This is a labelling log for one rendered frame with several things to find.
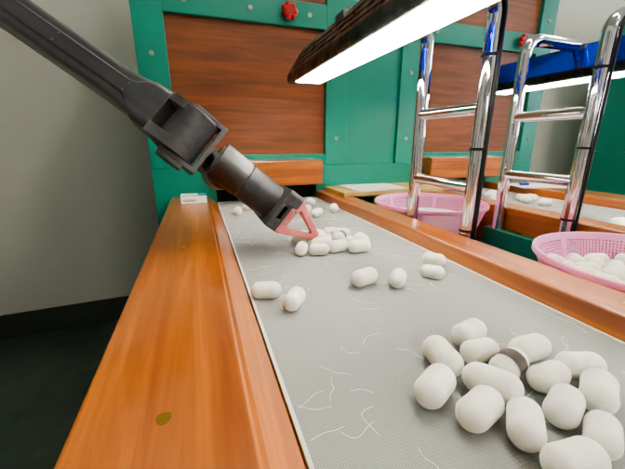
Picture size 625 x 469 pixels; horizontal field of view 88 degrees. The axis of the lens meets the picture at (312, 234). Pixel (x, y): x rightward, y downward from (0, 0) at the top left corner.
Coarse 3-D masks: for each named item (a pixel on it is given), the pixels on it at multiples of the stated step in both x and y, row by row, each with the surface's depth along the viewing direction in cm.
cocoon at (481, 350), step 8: (464, 344) 26; (472, 344) 25; (480, 344) 26; (488, 344) 26; (496, 344) 26; (464, 352) 26; (472, 352) 25; (480, 352) 25; (488, 352) 25; (496, 352) 25; (464, 360) 26; (472, 360) 25; (480, 360) 25; (488, 360) 26
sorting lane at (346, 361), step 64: (256, 256) 50; (320, 256) 50; (384, 256) 50; (320, 320) 32; (384, 320) 32; (448, 320) 32; (512, 320) 32; (576, 320) 32; (320, 384) 24; (384, 384) 24; (576, 384) 24; (320, 448) 19; (384, 448) 19; (448, 448) 19; (512, 448) 19
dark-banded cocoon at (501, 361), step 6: (516, 348) 25; (498, 354) 24; (522, 354) 24; (492, 360) 24; (498, 360) 24; (504, 360) 23; (510, 360) 23; (528, 360) 24; (498, 366) 23; (504, 366) 23; (510, 366) 23; (516, 366) 23; (528, 366) 24; (516, 372) 23
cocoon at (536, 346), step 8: (520, 336) 26; (528, 336) 26; (536, 336) 26; (544, 336) 26; (512, 344) 26; (520, 344) 26; (528, 344) 25; (536, 344) 25; (544, 344) 26; (528, 352) 25; (536, 352) 25; (544, 352) 26; (536, 360) 26
